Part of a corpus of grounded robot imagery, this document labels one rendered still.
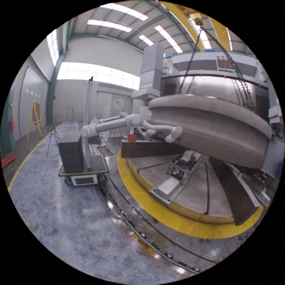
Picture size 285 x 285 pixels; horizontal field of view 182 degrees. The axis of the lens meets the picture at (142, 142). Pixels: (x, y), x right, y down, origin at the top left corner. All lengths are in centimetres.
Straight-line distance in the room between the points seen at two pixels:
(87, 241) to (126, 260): 48
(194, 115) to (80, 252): 249
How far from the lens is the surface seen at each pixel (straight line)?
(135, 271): 126
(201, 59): 791
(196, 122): 163
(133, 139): 189
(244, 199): 153
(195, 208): 134
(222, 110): 152
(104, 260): 127
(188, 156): 138
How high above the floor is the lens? 124
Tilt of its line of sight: 17 degrees down
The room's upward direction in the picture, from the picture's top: 7 degrees clockwise
